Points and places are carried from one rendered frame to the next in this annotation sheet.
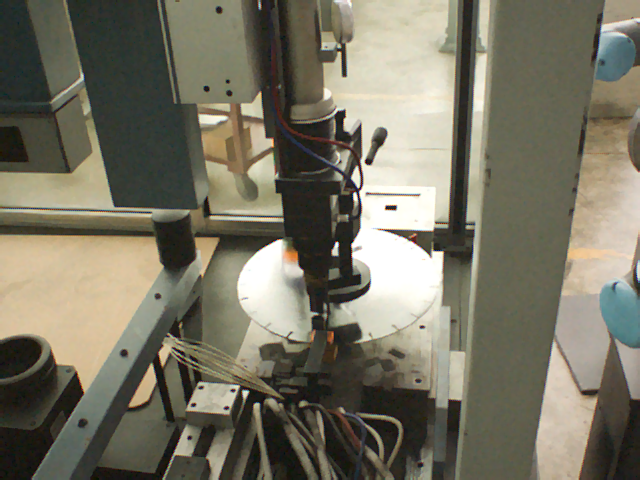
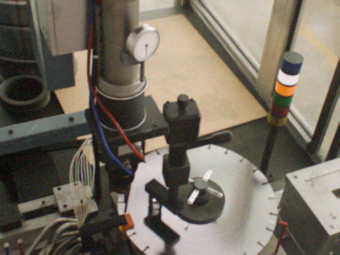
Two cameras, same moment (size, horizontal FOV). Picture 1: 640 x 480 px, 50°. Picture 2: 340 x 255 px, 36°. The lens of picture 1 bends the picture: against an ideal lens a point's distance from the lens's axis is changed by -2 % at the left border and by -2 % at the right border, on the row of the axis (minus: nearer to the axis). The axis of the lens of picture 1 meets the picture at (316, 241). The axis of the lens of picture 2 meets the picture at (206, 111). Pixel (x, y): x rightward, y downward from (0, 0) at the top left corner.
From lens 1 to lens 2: 74 cm
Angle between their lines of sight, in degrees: 39
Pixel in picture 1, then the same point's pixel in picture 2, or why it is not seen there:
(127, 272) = (197, 91)
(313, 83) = (112, 70)
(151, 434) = (48, 183)
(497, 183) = not seen: outside the picture
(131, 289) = not seen: hidden behind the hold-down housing
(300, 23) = (105, 26)
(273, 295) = (156, 173)
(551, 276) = not seen: outside the picture
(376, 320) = (165, 244)
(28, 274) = (161, 50)
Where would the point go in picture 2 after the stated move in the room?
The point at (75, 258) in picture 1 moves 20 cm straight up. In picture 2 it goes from (190, 60) to (196, 9)
